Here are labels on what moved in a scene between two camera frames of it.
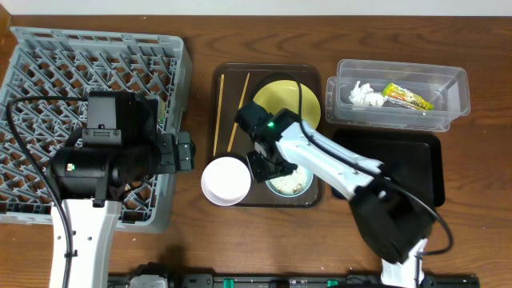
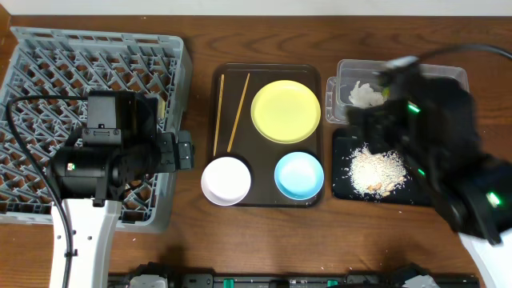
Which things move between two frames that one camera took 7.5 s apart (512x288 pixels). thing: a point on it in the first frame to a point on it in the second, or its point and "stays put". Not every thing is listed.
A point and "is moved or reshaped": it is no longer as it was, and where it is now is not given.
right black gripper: (261, 166) to (361, 118)
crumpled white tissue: (364, 95) stays put
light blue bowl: (292, 185) is moved or reshaped
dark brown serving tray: (234, 86) stays put
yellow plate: (286, 94) stays put
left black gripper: (184, 150) stays put
